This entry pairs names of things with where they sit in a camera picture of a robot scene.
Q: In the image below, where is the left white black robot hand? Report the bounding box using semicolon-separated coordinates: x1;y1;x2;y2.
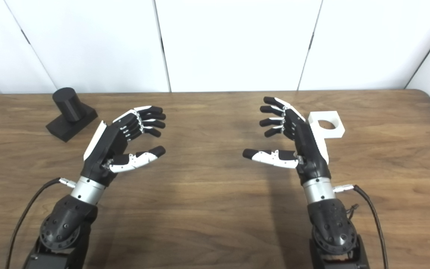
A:
80;106;166;186

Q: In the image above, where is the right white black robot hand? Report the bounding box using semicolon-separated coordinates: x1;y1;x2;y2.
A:
243;96;332;185

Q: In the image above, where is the black peg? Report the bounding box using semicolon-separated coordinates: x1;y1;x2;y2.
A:
46;87;98;142

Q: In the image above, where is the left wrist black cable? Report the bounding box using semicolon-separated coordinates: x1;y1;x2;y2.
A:
5;178;77;269

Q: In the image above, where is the white square piece with hole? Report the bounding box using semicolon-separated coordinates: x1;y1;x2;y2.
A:
308;111;345;139

